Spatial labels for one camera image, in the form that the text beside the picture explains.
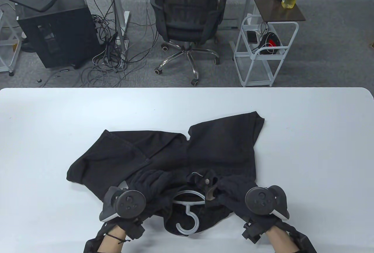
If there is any black computer tower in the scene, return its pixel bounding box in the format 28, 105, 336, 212
15, 0, 101, 69

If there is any person's left forearm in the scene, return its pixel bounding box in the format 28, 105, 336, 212
96, 225, 127, 253

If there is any person's left hand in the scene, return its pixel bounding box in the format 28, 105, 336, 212
99, 169, 174, 240

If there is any person's right forearm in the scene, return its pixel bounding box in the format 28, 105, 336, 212
264, 224, 300, 253

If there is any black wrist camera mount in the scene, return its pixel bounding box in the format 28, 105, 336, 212
280, 224, 317, 253
83, 222, 107, 253

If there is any dark brown side table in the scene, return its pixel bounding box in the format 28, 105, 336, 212
248, 0, 306, 22

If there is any dark grey hand controller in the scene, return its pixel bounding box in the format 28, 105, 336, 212
99, 186, 146, 223
245, 185, 290, 221

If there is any white metal rack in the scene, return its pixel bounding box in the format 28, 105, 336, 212
0, 3, 22, 77

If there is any grey plastic hanger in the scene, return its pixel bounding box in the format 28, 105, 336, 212
172, 190, 206, 234

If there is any black and red device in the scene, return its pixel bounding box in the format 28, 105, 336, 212
259, 32, 283, 55

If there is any white metal trolley cart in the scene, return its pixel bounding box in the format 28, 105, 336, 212
233, 14, 299, 87

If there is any tangle of black cables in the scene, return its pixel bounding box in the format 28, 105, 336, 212
79, 0, 158, 88

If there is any black cord bracelet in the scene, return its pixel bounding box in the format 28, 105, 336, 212
105, 233, 130, 244

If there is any black mesh office chair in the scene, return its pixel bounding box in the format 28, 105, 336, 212
149, 0, 229, 87

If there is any person's right hand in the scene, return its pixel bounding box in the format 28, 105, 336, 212
206, 176, 292, 243

